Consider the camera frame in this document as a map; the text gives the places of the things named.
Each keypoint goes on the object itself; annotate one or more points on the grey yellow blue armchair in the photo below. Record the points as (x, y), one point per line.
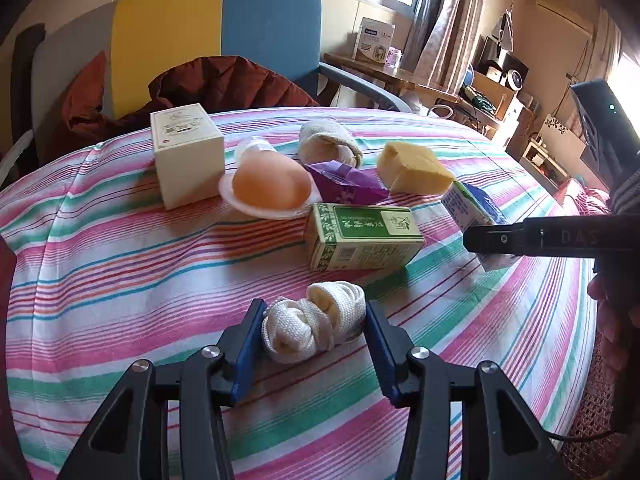
(270, 25)

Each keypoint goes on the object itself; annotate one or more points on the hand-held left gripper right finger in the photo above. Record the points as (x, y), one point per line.
(382, 350)

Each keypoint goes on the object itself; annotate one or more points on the person's right hand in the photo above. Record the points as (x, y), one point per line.
(612, 325)

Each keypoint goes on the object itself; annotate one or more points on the cream cardboard box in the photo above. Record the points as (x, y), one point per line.
(187, 160)

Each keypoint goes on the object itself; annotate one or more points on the black speaker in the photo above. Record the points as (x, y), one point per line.
(505, 65)

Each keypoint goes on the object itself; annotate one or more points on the striped brown curtain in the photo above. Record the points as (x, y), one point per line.
(450, 20)

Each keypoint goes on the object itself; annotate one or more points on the brown cardboard box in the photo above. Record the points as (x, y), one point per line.
(492, 100)

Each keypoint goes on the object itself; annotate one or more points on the white low shelf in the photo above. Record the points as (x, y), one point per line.
(542, 165)

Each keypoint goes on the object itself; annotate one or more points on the purple foil packet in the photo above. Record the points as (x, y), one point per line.
(345, 185)

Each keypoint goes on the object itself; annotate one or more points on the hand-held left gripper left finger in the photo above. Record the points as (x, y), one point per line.
(247, 355)

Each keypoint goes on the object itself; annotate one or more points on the maroon puffer jacket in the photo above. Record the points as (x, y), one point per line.
(225, 85)

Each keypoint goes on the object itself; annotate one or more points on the beige rolled sock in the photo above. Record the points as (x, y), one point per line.
(325, 142)

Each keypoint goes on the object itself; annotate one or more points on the wooden side table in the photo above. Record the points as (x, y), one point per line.
(380, 76)

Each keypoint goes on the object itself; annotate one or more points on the yellow sponge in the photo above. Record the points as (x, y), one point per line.
(410, 167)

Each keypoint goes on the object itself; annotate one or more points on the blue white carton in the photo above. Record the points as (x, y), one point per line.
(470, 205)

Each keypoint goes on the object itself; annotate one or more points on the woven rattan seat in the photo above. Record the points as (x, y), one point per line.
(585, 410)

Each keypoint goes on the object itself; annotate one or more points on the white blue printed box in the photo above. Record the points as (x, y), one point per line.
(372, 42)

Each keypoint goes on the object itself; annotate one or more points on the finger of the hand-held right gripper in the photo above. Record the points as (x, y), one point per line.
(500, 240)

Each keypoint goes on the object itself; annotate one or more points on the small pink jar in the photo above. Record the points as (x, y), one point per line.
(395, 57)

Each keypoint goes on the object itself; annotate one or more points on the striped tablecloth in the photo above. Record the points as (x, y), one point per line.
(150, 285)

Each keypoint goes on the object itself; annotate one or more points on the green leaf print box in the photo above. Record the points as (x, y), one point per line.
(365, 230)

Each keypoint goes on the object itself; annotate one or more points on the pink egg-shaped sponge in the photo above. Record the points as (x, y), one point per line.
(270, 185)

